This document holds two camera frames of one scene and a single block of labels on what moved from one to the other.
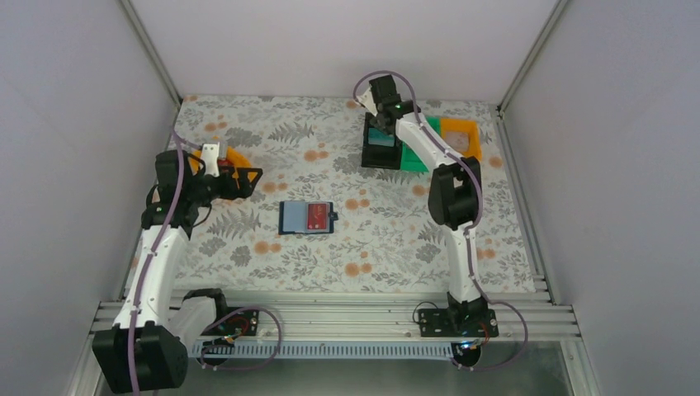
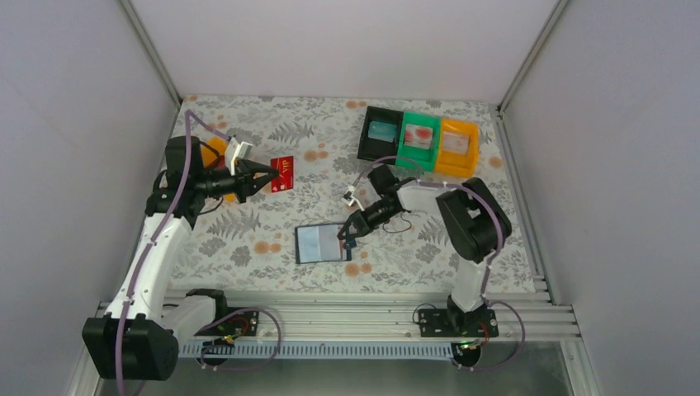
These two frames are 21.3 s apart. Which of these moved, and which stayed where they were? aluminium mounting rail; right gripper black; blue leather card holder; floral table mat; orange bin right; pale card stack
Moved: blue leather card holder; right gripper black
Stayed: aluminium mounting rail; orange bin right; floral table mat; pale card stack
